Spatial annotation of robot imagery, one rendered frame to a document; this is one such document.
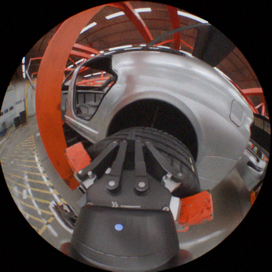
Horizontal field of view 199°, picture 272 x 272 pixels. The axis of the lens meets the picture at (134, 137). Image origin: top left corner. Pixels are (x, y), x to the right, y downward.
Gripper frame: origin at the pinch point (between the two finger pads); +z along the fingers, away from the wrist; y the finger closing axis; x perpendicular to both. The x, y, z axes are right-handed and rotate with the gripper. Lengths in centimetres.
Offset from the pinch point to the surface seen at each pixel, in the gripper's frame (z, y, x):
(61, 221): -22.6, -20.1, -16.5
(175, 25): 76, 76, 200
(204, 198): -14.9, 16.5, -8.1
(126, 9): 30, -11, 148
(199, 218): -19.2, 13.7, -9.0
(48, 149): 2.8, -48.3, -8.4
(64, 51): 7, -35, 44
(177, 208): -14.2, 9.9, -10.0
